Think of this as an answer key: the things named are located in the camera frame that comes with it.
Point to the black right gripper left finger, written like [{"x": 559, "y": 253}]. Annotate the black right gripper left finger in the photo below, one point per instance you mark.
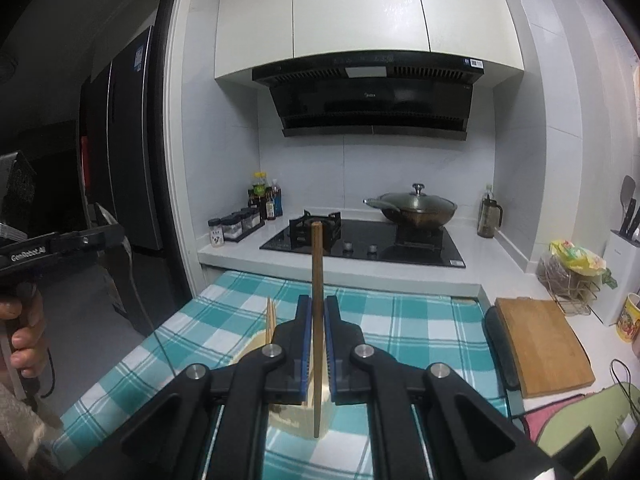
[{"x": 210, "y": 424}]

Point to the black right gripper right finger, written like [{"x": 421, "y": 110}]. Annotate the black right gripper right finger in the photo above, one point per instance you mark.
[{"x": 426, "y": 423}]

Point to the wooden chopstick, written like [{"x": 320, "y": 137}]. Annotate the wooden chopstick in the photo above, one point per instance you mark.
[{"x": 317, "y": 320}]

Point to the person's left hand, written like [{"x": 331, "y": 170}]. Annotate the person's left hand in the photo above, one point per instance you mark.
[{"x": 29, "y": 350}]

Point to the cream utensil holder box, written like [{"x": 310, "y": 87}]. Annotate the cream utensil holder box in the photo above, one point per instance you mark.
[{"x": 298, "y": 420}]

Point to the pink patterned mat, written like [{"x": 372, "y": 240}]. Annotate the pink patterned mat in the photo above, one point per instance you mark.
[{"x": 535, "y": 420}]

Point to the teal checkered tablecloth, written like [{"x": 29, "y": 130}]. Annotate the teal checkered tablecloth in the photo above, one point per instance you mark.
[{"x": 214, "y": 327}]

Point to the black tray under board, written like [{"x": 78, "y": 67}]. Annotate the black tray under board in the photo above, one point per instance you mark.
[{"x": 500, "y": 348}]

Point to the wooden cutting board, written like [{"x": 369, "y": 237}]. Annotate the wooden cutting board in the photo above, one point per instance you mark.
[{"x": 548, "y": 355}]

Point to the green appliance at right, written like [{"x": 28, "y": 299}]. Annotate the green appliance at right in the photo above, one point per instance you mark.
[{"x": 596, "y": 437}]

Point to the black refrigerator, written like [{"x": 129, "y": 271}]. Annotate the black refrigerator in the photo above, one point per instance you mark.
[{"x": 108, "y": 164}]

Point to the black gas stove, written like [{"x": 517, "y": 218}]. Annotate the black gas stove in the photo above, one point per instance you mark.
[{"x": 368, "y": 240}]

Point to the spice jar rack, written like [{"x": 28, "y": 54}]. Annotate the spice jar rack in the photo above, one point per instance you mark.
[{"x": 234, "y": 227}]

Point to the black wok with lid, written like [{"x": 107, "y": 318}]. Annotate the black wok with lid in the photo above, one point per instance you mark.
[{"x": 414, "y": 209}]

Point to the glass oil jar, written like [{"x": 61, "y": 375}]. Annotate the glass oil jar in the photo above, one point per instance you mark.
[{"x": 490, "y": 215}]

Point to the yellow printed mug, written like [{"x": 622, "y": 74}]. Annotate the yellow printed mug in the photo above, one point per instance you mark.
[{"x": 627, "y": 325}]

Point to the sauce bottles group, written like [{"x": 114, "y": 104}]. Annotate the sauce bottles group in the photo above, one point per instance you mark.
[{"x": 266, "y": 196}]

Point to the white knife block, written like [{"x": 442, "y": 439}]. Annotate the white knife block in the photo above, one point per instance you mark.
[{"x": 622, "y": 258}]

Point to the black range hood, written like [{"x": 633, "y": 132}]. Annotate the black range hood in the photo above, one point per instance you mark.
[{"x": 373, "y": 93}]

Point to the white upper cabinets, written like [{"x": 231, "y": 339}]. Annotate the white upper cabinets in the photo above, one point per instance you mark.
[{"x": 255, "y": 32}]

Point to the wire basket with bags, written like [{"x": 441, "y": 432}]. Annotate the wire basket with bags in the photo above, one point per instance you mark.
[{"x": 573, "y": 276}]

